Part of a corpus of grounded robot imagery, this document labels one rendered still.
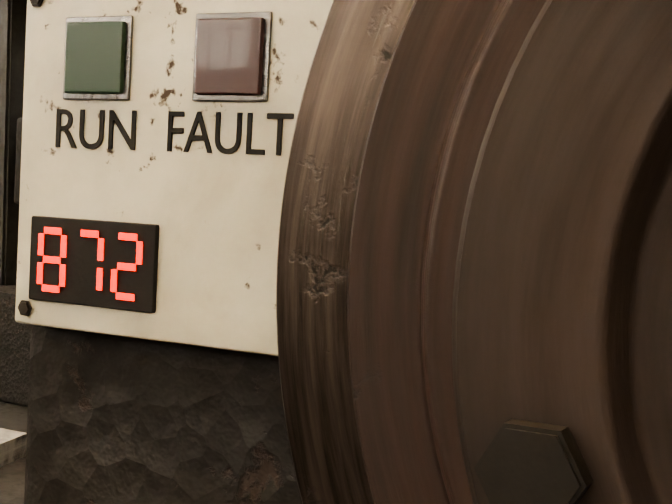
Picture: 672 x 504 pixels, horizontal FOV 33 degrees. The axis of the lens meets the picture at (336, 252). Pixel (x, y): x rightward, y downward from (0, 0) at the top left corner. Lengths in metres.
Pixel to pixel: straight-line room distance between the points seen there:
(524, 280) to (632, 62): 0.05
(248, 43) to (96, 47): 0.09
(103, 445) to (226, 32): 0.23
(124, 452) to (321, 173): 0.28
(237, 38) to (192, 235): 0.10
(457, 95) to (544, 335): 0.10
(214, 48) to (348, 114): 0.19
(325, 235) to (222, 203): 0.18
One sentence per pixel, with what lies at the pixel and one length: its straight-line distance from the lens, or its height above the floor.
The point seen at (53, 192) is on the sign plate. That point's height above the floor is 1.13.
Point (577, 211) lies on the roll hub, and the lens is 0.26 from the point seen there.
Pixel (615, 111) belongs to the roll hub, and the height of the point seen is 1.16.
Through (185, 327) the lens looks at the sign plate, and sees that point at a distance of 0.56.
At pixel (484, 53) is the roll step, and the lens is 0.32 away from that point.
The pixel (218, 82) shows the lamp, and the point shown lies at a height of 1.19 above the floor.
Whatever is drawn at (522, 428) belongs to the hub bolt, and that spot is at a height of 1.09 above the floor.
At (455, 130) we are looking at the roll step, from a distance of 0.32.
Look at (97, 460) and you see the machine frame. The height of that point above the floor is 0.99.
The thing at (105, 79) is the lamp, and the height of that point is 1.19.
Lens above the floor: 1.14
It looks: 3 degrees down
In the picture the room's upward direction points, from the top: 3 degrees clockwise
